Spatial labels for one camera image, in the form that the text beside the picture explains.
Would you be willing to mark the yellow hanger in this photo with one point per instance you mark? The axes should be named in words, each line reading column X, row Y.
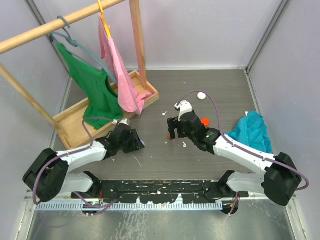
column 103, row 19

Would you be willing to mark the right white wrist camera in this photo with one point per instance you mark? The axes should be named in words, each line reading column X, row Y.
column 183, row 107

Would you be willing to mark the wooden clothes rack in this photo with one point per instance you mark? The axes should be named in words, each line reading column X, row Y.
column 68, row 123

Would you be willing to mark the green shirt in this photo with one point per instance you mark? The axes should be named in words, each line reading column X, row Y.
column 103, row 99

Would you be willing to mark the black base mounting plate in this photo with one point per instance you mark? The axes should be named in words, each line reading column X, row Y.
column 161, row 191

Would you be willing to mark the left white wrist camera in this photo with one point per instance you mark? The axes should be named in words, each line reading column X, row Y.
column 124, row 121

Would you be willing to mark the white round charging case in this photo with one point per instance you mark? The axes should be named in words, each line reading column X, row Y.
column 201, row 96

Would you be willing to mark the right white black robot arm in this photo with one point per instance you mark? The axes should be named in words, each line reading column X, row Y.
column 275, row 176

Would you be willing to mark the blue-grey hanger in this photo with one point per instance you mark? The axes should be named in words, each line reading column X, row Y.
column 76, row 44

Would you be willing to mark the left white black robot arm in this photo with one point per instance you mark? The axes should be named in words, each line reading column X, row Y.
column 51, row 174

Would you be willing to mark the white slotted cable duct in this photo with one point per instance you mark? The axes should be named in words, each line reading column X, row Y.
column 176, row 206

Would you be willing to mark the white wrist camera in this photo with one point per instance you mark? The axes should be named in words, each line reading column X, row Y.
column 124, row 121
column 183, row 107

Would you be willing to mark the orange charging case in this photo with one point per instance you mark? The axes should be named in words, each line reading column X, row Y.
column 205, row 122

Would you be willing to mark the pink cloth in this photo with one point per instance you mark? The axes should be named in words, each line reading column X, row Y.
column 129, row 99

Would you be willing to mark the teal cloth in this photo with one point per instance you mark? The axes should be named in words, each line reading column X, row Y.
column 252, row 131

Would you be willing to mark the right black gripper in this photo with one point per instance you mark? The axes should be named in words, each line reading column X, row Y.
column 173, row 123

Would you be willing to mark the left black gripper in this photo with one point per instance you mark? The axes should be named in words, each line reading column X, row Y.
column 135, row 144

